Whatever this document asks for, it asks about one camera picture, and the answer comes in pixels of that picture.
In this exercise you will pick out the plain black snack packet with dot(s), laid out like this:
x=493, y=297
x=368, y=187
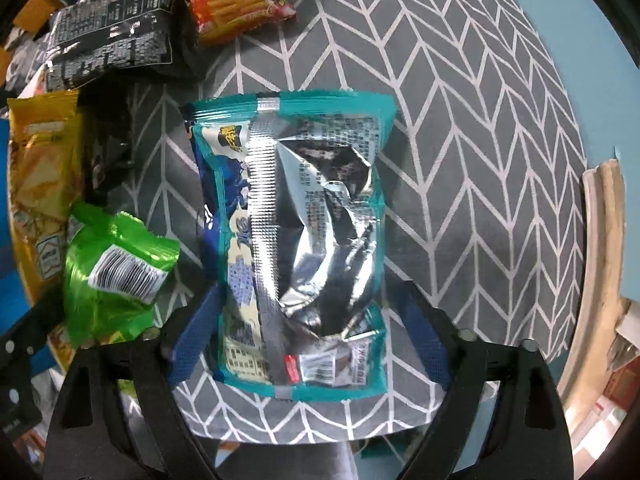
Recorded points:
x=107, y=145

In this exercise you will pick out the orange fries snack bag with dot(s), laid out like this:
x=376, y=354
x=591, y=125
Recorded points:
x=230, y=0

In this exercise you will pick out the teal and silver snack bag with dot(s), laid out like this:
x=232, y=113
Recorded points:
x=320, y=210

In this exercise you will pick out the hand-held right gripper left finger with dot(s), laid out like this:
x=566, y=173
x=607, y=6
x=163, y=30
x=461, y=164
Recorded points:
x=192, y=340

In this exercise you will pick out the green snack bag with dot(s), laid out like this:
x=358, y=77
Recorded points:
x=115, y=305

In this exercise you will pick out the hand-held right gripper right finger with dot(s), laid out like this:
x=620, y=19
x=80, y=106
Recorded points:
x=422, y=340

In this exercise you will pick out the beige wooden frame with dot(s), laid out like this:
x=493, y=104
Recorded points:
x=600, y=240

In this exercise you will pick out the black snack bag white print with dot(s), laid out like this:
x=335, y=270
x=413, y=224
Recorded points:
x=115, y=40

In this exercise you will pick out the yellow snack bag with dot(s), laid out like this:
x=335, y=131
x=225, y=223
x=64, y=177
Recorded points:
x=40, y=170

